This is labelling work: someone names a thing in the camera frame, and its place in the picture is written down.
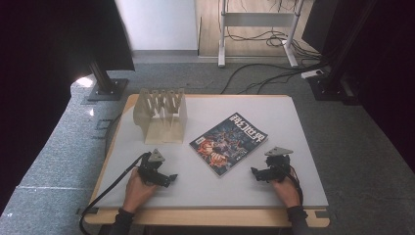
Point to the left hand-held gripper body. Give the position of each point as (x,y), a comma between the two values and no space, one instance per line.
(150,169)

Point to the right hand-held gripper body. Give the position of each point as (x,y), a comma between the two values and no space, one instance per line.
(276,164)

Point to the person's left hand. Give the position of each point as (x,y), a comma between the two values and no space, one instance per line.
(137,193)

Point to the person's right hand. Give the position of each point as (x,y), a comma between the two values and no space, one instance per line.
(287,192)

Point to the white table mat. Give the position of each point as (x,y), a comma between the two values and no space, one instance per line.
(248,192)

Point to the colourful illustrated magazine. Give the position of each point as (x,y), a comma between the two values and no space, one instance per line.
(228,143)

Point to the wooden slotted book rack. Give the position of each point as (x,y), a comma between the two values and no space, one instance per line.
(163,120)

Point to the black metal stand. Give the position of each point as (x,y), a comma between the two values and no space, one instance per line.
(106,84)
(329,84)

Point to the white power strip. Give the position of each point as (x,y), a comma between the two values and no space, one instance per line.
(312,73)

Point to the black curtain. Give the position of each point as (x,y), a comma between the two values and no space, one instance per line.
(49,39)
(391,65)

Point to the white metal desk frame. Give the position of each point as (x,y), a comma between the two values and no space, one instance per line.
(257,19)

